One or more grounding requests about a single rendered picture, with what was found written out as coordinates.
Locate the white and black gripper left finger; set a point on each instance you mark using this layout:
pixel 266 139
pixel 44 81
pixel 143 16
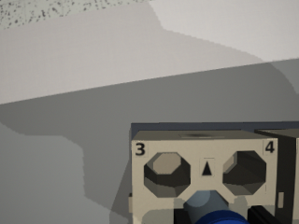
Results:
pixel 181 216

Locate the grey flat mat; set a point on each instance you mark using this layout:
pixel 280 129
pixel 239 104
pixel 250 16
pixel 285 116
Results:
pixel 67 158

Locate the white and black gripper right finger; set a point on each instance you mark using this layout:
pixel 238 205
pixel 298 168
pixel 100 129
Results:
pixel 257 214

